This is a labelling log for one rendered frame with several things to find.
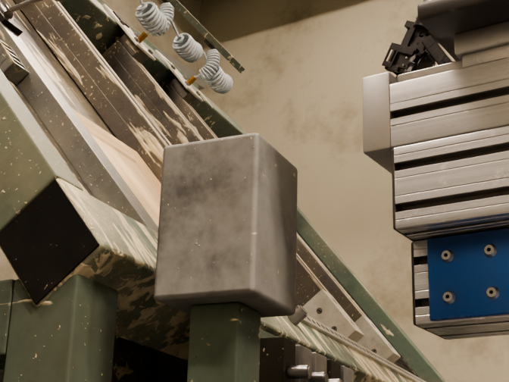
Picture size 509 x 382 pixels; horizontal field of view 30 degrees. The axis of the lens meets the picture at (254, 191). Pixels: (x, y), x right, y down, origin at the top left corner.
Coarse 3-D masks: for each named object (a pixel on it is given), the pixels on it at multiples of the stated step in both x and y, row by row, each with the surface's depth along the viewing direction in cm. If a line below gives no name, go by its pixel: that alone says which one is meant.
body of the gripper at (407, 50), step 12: (408, 24) 196; (420, 24) 193; (408, 36) 195; (420, 36) 197; (396, 48) 194; (408, 48) 193; (420, 48) 193; (384, 60) 195; (396, 60) 194; (408, 60) 192; (420, 60) 190; (432, 60) 193; (396, 72) 196
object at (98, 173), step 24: (0, 24) 161; (24, 48) 161; (48, 96) 151; (48, 120) 150; (72, 120) 148; (72, 144) 146; (96, 144) 149; (96, 168) 143; (96, 192) 141; (120, 192) 139; (144, 216) 139
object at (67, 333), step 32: (0, 288) 111; (64, 288) 107; (96, 288) 110; (0, 320) 110; (32, 320) 108; (64, 320) 106; (96, 320) 110; (0, 352) 108; (32, 352) 106; (64, 352) 105; (96, 352) 109; (128, 352) 160; (160, 352) 168
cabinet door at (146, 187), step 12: (72, 108) 167; (84, 120) 168; (96, 132) 168; (108, 144) 170; (120, 144) 178; (108, 156) 163; (120, 156) 171; (132, 156) 178; (120, 168) 163; (132, 168) 171; (144, 168) 179; (132, 180) 163; (144, 180) 172; (156, 180) 180; (144, 192) 164; (156, 192) 173; (144, 204) 157; (156, 204) 165; (156, 216) 158
